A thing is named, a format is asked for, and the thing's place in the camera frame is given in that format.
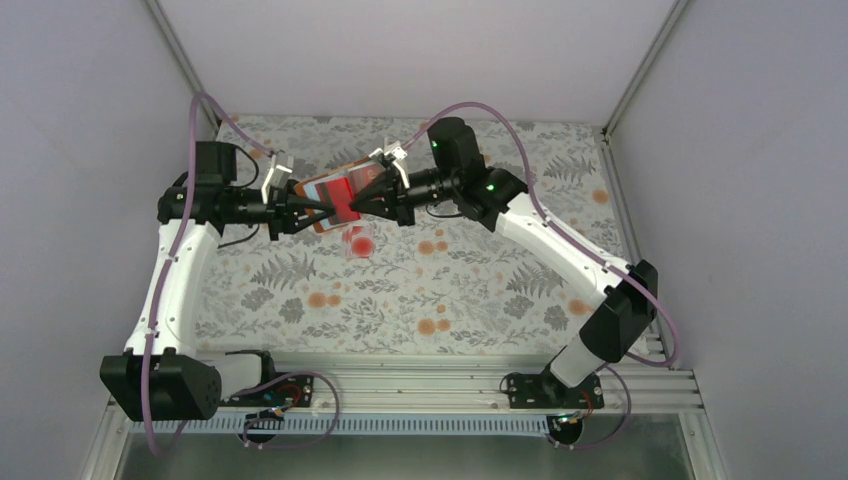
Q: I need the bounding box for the dark red credit card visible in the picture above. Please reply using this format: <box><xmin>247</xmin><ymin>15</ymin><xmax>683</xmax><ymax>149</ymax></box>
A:
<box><xmin>317</xmin><ymin>177</ymin><xmax>361</xmax><ymax>225</ymax></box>

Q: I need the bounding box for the grey red striped card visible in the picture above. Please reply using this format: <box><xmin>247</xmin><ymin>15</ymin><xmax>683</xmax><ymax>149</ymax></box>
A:
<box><xmin>315</xmin><ymin>177</ymin><xmax>353</xmax><ymax>208</ymax></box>

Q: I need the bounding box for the brown leather card holder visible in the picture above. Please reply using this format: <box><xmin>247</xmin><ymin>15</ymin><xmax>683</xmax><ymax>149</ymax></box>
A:
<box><xmin>294</xmin><ymin>158</ymin><xmax>384</xmax><ymax>233</ymax></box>

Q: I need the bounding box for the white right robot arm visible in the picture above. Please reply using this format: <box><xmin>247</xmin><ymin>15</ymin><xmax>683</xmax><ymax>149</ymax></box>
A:
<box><xmin>350</xmin><ymin>117</ymin><xmax>658</xmax><ymax>388</ymax></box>

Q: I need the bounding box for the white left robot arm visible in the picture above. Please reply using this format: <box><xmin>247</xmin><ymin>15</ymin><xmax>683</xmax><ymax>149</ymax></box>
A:
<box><xmin>99</xmin><ymin>141</ymin><xmax>335</xmax><ymax>422</ymax></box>

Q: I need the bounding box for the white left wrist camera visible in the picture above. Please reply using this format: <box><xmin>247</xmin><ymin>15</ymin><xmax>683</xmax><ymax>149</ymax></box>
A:
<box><xmin>260</xmin><ymin>152</ymin><xmax>294</xmax><ymax>204</ymax></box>

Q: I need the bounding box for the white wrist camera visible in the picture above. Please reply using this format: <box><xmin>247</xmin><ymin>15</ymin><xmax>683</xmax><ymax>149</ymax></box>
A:
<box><xmin>260</xmin><ymin>152</ymin><xmax>294</xmax><ymax>204</ymax></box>
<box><xmin>368</xmin><ymin>137</ymin><xmax>410</xmax><ymax>188</ymax></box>

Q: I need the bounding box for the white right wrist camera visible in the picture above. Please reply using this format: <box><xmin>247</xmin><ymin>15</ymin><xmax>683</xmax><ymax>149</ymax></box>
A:
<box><xmin>368</xmin><ymin>137</ymin><xmax>410</xmax><ymax>188</ymax></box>

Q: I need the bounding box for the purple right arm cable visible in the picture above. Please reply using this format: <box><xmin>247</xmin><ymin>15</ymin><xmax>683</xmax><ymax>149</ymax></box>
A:
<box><xmin>404</xmin><ymin>101</ymin><xmax>682</xmax><ymax>452</ymax></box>

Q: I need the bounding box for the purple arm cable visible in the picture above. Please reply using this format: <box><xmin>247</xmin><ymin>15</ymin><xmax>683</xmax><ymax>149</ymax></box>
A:
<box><xmin>404</xmin><ymin>101</ymin><xmax>682</xmax><ymax>452</ymax></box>
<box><xmin>140</xmin><ymin>91</ymin><xmax>340</xmax><ymax>458</ymax></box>

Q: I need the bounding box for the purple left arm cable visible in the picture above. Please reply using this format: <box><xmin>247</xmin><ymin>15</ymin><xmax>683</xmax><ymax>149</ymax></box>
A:
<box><xmin>140</xmin><ymin>91</ymin><xmax>340</xmax><ymax>458</ymax></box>

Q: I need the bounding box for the aluminium mounting rail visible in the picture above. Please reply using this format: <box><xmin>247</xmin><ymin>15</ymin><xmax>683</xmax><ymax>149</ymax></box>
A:
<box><xmin>109</xmin><ymin>351</ymin><xmax>704</xmax><ymax>415</ymax></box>

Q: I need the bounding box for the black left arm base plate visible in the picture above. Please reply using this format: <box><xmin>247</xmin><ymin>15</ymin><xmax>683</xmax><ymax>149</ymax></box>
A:
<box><xmin>223</xmin><ymin>374</ymin><xmax>315</xmax><ymax>409</ymax></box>

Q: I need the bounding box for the blue slotted cable duct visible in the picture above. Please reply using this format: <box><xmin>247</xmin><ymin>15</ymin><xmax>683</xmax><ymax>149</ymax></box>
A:
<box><xmin>153</xmin><ymin>412</ymin><xmax>549</xmax><ymax>437</ymax></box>

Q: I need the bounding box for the aluminium corner frame post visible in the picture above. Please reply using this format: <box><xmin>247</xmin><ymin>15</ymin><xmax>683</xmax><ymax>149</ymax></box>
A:
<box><xmin>600</xmin><ymin>0</ymin><xmax>689</xmax><ymax>143</ymax></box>

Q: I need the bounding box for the left aluminium corner post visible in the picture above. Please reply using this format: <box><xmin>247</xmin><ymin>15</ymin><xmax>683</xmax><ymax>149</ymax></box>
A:
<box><xmin>141</xmin><ymin>0</ymin><xmax>205</xmax><ymax>94</ymax></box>

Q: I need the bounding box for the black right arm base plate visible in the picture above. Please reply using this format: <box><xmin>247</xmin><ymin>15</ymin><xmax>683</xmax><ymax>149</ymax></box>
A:
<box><xmin>498</xmin><ymin>372</ymin><xmax>605</xmax><ymax>410</ymax></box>

